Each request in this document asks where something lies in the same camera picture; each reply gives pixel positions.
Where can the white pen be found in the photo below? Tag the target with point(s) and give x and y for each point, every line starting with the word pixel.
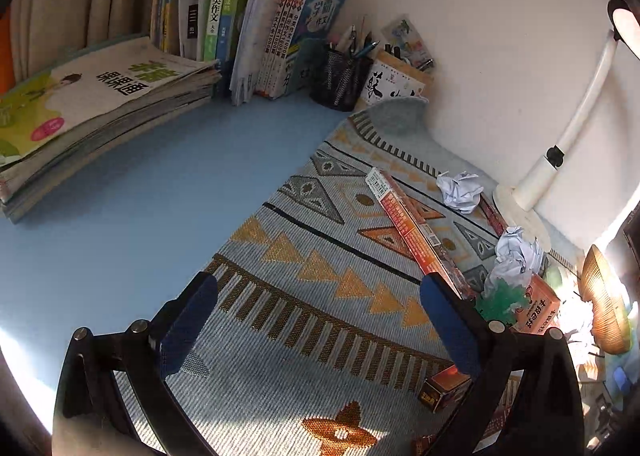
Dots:
pixel 345 42

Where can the patterned woven mat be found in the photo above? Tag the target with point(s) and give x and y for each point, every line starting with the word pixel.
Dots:
pixel 310 216

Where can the dark red flat packet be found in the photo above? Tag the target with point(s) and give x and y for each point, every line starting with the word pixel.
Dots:
pixel 492 216

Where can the small red box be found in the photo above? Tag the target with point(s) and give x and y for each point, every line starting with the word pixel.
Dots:
pixel 442 383

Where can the white calligraphy pen holder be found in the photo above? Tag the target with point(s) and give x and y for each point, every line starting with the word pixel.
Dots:
pixel 395 81

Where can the dark blue pen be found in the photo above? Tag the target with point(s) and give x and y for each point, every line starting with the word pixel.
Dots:
pixel 365 50

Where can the black mesh pen holder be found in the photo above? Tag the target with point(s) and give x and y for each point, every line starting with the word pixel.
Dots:
pixel 337 79

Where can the dark monitor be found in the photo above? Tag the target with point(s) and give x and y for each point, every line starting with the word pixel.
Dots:
pixel 632 256

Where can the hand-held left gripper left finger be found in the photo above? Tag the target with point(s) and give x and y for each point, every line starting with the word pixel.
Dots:
pixel 187 328

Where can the pale snack box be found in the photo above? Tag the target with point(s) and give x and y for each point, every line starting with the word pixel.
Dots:
pixel 542 303

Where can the white paper ball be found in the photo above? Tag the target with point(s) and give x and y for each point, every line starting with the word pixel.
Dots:
pixel 460 191
pixel 517 256

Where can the white desk lamp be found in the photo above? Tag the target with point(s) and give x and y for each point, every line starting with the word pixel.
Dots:
pixel 575 121

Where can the green plastic wrapper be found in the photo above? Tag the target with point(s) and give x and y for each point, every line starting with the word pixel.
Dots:
pixel 500 298

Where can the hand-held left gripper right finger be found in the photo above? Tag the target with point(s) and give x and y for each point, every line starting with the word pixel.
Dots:
pixel 447 328

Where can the long orange snack box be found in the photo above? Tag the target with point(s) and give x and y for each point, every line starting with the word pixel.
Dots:
pixel 415 231

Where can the colourful printed card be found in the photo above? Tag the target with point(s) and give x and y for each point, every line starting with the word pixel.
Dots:
pixel 407 36

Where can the amber ribbed bowl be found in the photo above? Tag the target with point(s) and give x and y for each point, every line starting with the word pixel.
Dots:
pixel 605 296

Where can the stack of flat magazines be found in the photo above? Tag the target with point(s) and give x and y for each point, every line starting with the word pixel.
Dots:
pixel 100 96

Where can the red printed packet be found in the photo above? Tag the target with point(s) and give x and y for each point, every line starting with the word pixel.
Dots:
pixel 430 446

